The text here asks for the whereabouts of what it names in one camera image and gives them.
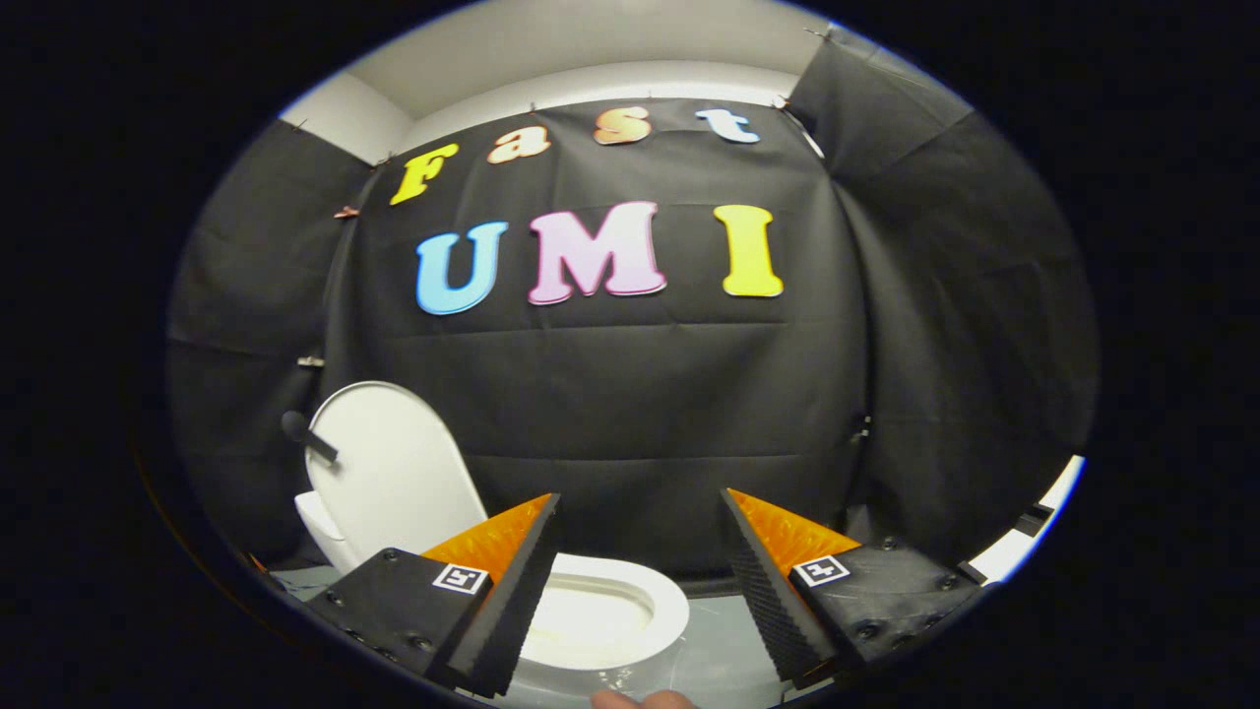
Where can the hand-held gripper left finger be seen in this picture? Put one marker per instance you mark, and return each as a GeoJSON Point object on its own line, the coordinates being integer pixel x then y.
{"type": "Point", "coordinates": [512, 601]}

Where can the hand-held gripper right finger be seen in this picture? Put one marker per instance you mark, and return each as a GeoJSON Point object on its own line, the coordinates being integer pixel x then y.
{"type": "Point", "coordinates": [768, 591]}

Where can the white toilet lid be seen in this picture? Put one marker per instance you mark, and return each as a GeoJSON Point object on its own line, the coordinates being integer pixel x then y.
{"type": "Point", "coordinates": [394, 473]}

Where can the white toilet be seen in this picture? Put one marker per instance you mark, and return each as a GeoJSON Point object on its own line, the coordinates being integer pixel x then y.
{"type": "Point", "coordinates": [591, 620]}

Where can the white toilet seat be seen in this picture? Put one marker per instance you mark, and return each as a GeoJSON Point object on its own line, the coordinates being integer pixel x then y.
{"type": "Point", "coordinates": [671, 611]}

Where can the black backdrop cloth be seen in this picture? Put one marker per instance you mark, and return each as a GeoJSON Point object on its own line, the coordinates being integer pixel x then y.
{"type": "Point", "coordinates": [640, 394]}

